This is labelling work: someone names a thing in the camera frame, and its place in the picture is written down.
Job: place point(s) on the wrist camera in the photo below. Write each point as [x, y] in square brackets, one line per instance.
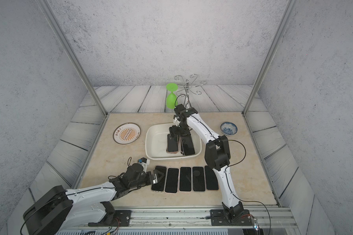
[176, 120]
[144, 162]

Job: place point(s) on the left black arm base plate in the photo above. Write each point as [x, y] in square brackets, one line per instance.
[119, 218]

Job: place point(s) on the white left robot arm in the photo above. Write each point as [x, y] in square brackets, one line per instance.
[62, 208]

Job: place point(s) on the black phone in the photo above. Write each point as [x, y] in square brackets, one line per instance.
[198, 179]
[211, 179]
[185, 179]

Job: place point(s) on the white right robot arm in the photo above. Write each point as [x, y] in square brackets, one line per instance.
[217, 157]

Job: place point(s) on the orange patterned round plate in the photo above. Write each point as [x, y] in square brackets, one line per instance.
[126, 133]

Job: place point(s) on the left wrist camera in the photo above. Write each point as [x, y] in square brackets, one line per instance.
[144, 162]

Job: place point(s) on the silver wire glass rack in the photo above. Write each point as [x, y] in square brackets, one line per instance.
[187, 87]

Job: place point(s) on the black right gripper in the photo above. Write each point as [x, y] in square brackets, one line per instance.
[173, 131]

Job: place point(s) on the aluminium frame post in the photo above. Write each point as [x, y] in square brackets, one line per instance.
[55, 26]
[270, 54]

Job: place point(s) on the right aluminium frame post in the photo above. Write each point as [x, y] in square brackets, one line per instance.
[270, 54]

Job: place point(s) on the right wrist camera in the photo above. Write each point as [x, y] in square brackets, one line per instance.
[176, 120]

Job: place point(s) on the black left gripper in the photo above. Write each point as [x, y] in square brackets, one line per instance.
[150, 181]

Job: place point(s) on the phone with purple clear case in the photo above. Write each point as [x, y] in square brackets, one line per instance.
[187, 147]

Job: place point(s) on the blue white ceramic bowl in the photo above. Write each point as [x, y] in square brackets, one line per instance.
[229, 128]

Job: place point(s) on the left aluminium frame post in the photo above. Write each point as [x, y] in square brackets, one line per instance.
[55, 26]

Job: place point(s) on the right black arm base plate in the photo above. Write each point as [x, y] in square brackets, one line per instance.
[223, 218]

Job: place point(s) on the aluminium rail front frame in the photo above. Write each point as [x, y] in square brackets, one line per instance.
[266, 218]

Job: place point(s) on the white plastic storage box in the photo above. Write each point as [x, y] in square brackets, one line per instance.
[159, 145]

